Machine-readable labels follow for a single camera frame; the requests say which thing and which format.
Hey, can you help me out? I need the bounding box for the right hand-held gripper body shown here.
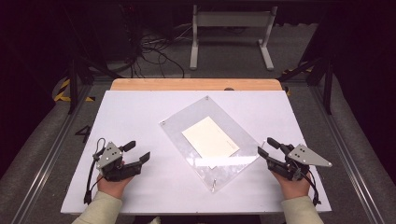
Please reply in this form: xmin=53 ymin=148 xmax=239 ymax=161
xmin=268 ymin=143 xmax=332 ymax=182

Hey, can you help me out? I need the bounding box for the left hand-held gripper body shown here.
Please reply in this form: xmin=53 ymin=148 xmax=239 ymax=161
xmin=92 ymin=141 xmax=138 ymax=183

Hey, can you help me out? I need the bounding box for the clear acrylic picture frame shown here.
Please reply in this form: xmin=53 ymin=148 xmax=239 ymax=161
xmin=159 ymin=95 xmax=266 ymax=194

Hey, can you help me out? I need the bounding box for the landscape picture card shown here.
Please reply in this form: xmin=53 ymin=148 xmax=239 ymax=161
xmin=181 ymin=116 xmax=241 ymax=171

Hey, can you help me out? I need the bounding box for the person's left hand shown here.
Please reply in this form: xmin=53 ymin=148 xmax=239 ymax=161
xmin=96 ymin=175 xmax=135 ymax=200

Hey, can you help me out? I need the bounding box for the person's right hand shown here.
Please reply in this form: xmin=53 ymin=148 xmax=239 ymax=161
xmin=271 ymin=170 xmax=312 ymax=201

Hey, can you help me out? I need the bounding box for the white table board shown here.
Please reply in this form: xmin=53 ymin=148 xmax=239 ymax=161
xmin=60 ymin=90 xmax=332 ymax=216

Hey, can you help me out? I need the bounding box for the yellow black floor tape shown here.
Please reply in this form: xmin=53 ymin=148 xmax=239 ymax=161
xmin=53 ymin=77 xmax=96 ymax=103
xmin=281 ymin=63 xmax=314 ymax=97

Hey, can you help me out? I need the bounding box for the black metal stand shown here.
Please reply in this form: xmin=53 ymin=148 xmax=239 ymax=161
xmin=276 ymin=55 xmax=335 ymax=116
xmin=62 ymin=6 xmax=122 ymax=115

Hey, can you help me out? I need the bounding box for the wooden table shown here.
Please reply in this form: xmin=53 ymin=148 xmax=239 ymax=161
xmin=110 ymin=77 xmax=283 ymax=91

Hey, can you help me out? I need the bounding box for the white metal stand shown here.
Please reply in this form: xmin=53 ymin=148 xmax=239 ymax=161
xmin=189 ymin=4 xmax=278 ymax=72

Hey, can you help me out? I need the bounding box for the left hand-held gripper cable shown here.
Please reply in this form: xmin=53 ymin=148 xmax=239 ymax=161
xmin=83 ymin=137 xmax=106 ymax=205

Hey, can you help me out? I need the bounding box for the hand-held gripper cable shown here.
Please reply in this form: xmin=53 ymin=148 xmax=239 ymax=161
xmin=83 ymin=137 xmax=106 ymax=205
xmin=295 ymin=167 xmax=321 ymax=207

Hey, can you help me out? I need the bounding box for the right hand-held gripper cable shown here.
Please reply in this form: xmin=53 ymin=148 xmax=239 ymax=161
xmin=295 ymin=167 xmax=321 ymax=207

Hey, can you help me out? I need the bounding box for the aluminium floor rail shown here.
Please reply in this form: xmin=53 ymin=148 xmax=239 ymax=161
xmin=309 ymin=82 xmax=389 ymax=224
xmin=10 ymin=82 xmax=94 ymax=224

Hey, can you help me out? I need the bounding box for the bundle of floor cables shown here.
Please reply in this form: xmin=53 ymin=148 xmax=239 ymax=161
xmin=124 ymin=24 xmax=194 ymax=78

